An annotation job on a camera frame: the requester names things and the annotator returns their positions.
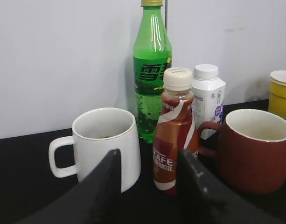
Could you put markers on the white ceramic mug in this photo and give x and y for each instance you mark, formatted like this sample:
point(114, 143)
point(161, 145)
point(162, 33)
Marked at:
point(94, 134)

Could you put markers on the brown Nescafe coffee bottle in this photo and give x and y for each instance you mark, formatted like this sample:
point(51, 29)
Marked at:
point(175, 128)

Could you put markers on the red ceramic mug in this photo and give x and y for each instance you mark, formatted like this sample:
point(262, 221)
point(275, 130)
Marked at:
point(251, 150)

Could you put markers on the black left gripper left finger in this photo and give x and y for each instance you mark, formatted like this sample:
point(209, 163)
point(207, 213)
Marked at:
point(90, 201)

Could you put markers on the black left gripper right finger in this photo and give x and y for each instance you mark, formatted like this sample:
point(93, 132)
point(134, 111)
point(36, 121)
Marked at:
point(206, 200)

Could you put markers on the green Sprite bottle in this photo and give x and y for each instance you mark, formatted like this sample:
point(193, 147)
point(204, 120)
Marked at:
point(152, 55)

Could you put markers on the white milk carton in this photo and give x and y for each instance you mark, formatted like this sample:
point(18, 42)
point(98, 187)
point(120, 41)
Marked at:
point(209, 92)

